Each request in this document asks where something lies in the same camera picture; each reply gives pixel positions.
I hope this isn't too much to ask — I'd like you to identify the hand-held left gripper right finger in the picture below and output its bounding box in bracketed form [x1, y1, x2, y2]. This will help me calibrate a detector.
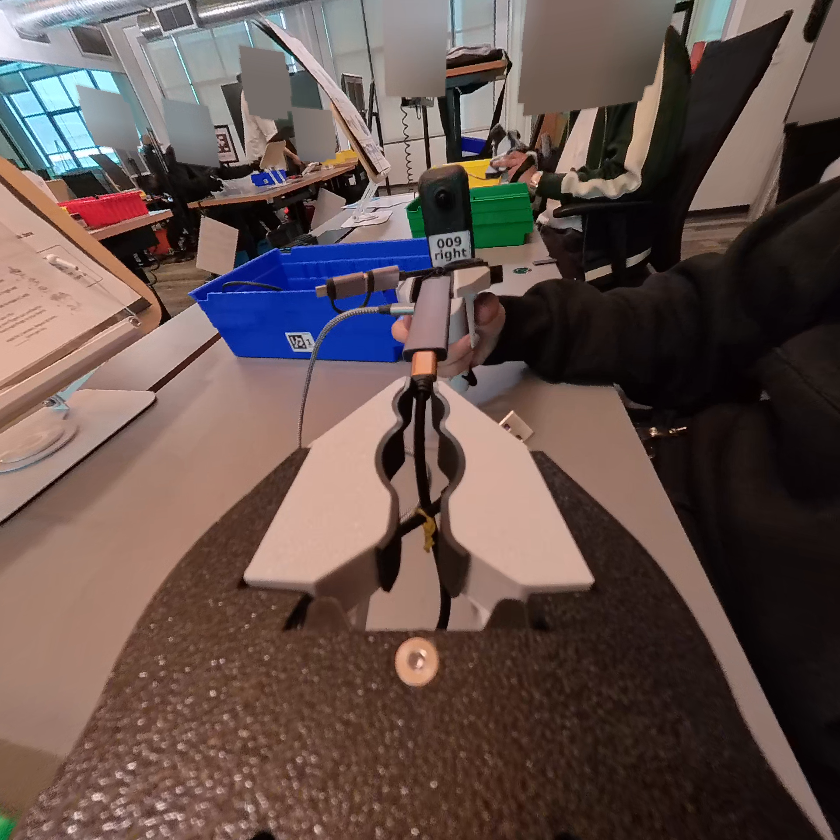
[434, 379, 596, 627]

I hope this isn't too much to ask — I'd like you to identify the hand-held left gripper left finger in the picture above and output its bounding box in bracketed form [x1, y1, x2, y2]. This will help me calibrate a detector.
[243, 381, 413, 627]

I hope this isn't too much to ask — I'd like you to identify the grey braided USB cable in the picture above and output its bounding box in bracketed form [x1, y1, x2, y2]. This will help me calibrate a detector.
[298, 302, 534, 450]

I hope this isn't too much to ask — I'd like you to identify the grey USB hub with cable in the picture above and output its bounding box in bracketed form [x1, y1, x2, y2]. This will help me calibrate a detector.
[315, 262, 455, 363]

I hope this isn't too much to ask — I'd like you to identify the black cable with orange plugs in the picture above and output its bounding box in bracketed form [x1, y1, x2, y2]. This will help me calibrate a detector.
[394, 350, 456, 632]

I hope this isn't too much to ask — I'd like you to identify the blue plastic bin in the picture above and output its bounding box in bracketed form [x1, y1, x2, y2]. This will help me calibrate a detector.
[188, 238, 435, 364]

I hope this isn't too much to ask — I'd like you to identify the person's right forearm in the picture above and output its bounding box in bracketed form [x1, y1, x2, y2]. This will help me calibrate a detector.
[489, 176, 840, 411]

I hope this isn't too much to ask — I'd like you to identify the raised standing desk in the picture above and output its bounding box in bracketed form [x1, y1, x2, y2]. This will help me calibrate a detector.
[445, 46, 514, 161]

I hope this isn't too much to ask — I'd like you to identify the grey desk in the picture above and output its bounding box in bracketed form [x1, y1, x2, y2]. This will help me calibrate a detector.
[0, 302, 837, 840]

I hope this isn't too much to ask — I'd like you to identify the person's right hand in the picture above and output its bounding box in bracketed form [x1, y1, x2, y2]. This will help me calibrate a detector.
[392, 293, 508, 381]

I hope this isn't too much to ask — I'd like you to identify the yellow plastic bin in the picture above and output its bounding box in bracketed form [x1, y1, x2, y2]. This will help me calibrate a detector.
[459, 157, 514, 189]

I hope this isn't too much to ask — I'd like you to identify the green plastic bin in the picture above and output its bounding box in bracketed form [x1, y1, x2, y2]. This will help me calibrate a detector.
[405, 182, 534, 250]

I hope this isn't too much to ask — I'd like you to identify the wooden document board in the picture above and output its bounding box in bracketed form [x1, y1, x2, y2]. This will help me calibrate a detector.
[252, 16, 395, 227]
[0, 156, 163, 411]

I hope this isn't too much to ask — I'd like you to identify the white stand base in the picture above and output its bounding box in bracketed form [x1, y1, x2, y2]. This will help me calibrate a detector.
[0, 387, 158, 524]

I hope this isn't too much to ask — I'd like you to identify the black office chair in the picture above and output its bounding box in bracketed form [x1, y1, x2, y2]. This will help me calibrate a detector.
[554, 10, 795, 271]

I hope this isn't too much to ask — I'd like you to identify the red plastic bin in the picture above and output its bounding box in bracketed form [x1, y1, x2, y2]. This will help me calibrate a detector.
[58, 190, 151, 231]

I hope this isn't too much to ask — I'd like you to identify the blue banner instruction sheet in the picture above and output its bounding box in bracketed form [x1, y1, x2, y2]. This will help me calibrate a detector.
[0, 184, 143, 389]

